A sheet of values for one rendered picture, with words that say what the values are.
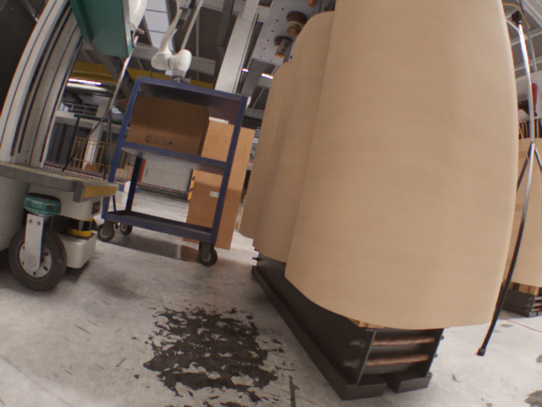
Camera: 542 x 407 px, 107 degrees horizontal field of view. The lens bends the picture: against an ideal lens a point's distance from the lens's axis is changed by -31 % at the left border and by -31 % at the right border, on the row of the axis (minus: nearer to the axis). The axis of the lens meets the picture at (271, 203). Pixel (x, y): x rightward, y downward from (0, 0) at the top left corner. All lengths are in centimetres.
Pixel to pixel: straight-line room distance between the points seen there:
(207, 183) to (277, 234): 134
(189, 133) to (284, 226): 89
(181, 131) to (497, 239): 144
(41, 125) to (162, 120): 69
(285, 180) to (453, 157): 54
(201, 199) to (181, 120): 75
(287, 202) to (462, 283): 54
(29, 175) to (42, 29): 52
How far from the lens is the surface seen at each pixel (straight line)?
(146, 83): 165
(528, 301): 220
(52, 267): 84
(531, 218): 208
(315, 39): 106
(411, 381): 73
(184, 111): 161
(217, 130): 220
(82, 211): 92
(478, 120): 58
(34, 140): 124
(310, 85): 95
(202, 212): 215
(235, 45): 1300
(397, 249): 44
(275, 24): 172
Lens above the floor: 34
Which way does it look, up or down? 2 degrees up
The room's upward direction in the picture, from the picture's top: 12 degrees clockwise
